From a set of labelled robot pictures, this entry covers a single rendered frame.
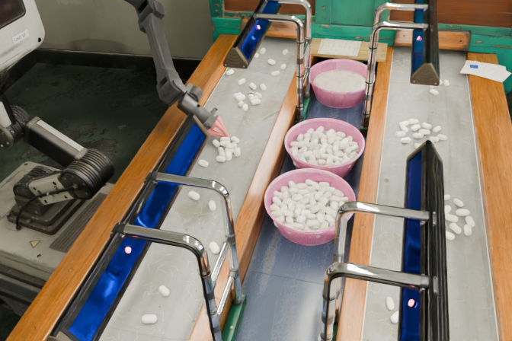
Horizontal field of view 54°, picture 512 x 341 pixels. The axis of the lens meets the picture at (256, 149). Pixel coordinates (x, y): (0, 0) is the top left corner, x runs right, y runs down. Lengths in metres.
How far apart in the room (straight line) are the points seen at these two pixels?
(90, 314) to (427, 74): 1.05
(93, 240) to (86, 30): 2.58
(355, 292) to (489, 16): 1.39
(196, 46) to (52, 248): 2.05
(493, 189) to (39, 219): 1.52
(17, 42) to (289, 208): 0.93
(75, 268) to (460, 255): 1.01
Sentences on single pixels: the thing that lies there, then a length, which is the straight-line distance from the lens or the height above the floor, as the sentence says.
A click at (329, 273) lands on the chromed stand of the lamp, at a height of 1.10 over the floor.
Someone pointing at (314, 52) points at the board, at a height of 0.78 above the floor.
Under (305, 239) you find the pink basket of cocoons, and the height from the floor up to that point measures 0.72.
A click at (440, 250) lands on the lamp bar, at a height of 1.08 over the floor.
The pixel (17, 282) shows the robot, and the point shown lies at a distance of 2.06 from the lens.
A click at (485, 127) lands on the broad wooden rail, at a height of 0.76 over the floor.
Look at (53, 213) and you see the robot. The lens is 1.97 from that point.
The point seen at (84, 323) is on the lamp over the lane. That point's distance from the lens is 0.91.
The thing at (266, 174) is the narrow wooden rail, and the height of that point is 0.76.
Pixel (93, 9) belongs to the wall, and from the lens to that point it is 3.77.
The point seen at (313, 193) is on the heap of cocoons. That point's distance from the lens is 1.55.
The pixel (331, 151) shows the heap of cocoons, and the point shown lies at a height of 0.74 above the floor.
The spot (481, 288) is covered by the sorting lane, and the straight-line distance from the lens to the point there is 1.39.
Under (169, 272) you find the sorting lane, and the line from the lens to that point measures 1.37.
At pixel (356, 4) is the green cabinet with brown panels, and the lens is 2.26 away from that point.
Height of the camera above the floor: 1.80
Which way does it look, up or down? 39 degrees down
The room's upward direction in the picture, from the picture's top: 4 degrees counter-clockwise
